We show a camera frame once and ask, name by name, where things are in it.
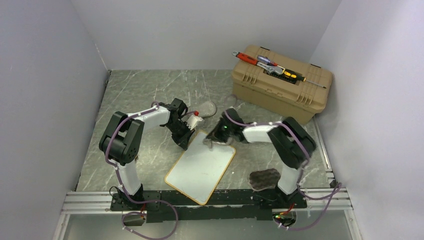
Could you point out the yellow black screwdriver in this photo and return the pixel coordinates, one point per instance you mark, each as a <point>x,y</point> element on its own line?
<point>292,75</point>

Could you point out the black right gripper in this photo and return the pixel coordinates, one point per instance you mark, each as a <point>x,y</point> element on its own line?
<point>215,135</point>

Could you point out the tan plastic toolbox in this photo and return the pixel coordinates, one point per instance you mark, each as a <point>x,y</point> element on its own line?
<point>289,98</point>

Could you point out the red handled adjustable wrench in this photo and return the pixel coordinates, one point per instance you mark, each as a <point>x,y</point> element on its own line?
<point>253,61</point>

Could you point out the dark wavy foam sponge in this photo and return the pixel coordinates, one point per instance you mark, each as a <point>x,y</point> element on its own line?
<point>263,179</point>

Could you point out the blue red screwdriver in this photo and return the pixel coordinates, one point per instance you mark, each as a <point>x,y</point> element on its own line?
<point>267,61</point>

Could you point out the yellow framed whiteboard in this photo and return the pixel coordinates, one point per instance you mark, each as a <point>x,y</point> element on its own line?
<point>199,169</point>

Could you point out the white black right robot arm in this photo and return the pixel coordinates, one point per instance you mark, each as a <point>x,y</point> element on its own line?
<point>289,139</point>

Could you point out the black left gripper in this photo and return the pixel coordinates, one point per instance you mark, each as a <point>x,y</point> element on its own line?
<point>183,141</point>

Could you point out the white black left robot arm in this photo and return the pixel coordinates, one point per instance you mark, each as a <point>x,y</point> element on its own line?
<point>122,138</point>

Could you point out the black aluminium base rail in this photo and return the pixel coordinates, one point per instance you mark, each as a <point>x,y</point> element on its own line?
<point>165,205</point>

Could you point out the grey silver scrubbing sponge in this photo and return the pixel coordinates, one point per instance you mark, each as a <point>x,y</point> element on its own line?
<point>206,109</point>

